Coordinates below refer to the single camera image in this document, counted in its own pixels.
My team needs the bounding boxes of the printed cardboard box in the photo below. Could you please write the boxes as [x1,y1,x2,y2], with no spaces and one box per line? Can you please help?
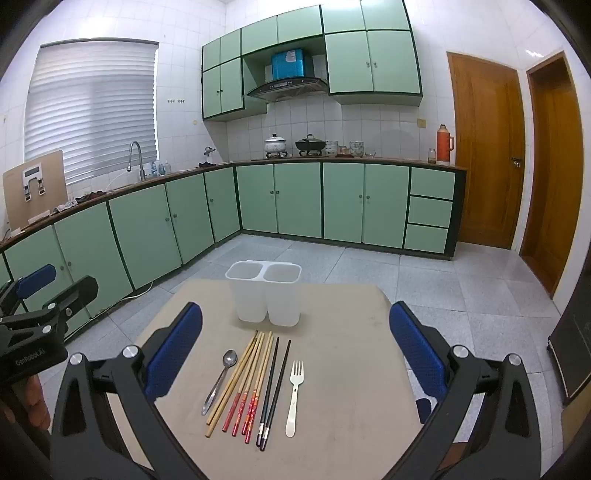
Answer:
[2,150,68,232]

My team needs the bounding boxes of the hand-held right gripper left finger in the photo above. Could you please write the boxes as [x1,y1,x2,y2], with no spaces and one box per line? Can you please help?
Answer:
[50,301,205,480]

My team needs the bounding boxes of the green upper wall cabinets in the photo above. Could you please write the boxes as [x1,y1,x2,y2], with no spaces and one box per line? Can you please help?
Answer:
[201,0,424,123]

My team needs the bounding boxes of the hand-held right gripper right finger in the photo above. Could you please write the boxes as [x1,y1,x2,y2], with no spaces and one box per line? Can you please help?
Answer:
[389,301,542,480]

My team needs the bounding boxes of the metal kitchen faucet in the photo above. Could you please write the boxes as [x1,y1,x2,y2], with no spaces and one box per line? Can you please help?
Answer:
[128,141,147,182]

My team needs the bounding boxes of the white double utensil holder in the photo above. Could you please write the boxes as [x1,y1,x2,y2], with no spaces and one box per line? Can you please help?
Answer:
[225,260,303,328]

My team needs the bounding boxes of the green lower kitchen cabinets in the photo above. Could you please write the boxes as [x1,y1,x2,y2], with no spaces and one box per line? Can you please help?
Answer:
[0,158,467,330]

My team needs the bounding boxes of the blue box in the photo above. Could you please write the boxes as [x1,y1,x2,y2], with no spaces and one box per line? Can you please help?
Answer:
[270,47,307,81]

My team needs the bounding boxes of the black wok with lid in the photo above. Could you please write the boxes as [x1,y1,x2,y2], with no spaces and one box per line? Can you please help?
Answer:
[295,134,325,153]

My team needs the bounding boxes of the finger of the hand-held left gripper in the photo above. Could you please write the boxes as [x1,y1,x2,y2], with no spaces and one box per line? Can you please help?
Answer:
[0,275,99,331]
[0,264,57,317]

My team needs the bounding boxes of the black range hood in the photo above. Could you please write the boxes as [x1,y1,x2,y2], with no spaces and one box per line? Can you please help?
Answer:
[246,77,330,103]

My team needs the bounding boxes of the black chopstick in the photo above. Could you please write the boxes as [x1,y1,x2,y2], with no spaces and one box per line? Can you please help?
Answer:
[261,340,292,452]
[257,337,281,448]

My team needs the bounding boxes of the white plastic fork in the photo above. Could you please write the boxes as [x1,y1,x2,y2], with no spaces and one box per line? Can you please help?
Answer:
[285,360,305,438]

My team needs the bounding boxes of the wooden door with handle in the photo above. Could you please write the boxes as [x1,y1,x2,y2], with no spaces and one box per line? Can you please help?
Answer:
[446,51,526,253]

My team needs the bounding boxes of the black box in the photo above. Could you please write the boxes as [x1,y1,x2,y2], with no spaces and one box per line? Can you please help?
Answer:
[547,277,591,408]

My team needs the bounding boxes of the orange thermos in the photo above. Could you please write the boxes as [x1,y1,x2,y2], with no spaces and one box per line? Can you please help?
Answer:
[436,124,456,165]

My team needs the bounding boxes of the white window blind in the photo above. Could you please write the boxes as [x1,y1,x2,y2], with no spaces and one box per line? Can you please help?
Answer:
[23,40,160,186]

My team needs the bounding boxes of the plain wooden door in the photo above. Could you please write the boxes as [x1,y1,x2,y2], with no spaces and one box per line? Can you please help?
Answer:
[519,50,585,299]

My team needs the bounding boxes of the metal spoon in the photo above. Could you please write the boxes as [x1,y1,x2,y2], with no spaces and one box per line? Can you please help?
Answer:
[201,349,238,416]

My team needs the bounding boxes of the person's left hand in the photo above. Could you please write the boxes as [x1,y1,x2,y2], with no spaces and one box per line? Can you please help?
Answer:
[0,376,51,433]

